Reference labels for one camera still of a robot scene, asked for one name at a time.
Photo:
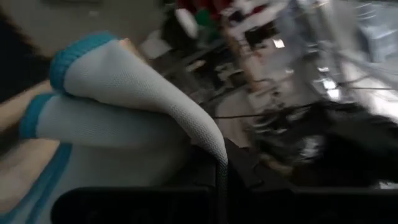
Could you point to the blue microfiber towel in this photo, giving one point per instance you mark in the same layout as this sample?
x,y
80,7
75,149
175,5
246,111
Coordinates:
x,y
109,87

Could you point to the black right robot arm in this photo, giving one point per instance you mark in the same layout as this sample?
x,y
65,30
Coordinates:
x,y
326,140

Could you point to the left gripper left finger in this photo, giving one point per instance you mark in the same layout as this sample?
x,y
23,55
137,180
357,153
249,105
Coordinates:
x,y
140,205

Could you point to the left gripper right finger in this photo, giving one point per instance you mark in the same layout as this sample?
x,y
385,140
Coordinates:
x,y
280,205

